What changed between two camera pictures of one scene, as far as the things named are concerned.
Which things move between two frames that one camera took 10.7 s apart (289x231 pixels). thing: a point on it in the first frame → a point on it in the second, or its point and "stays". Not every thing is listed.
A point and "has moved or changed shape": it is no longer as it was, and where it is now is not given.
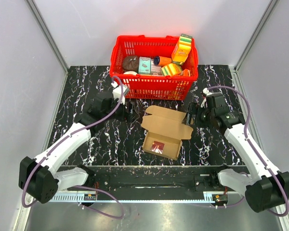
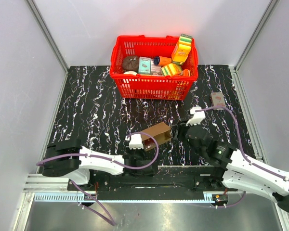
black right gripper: x=194 y=109 → x=181 y=129
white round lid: x=131 y=72 stays
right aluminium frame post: x=270 y=8 stays
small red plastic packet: x=157 y=147 → x=149 y=144
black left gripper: x=125 y=115 → x=142 y=151
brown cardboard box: x=165 y=132 has moved or changed shape
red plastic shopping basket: x=147 y=86 stays
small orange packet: x=186 y=72 stays
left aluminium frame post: x=44 y=27 stays
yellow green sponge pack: x=182 y=49 stays
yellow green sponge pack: x=171 y=70 stays
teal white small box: x=144 y=65 stays
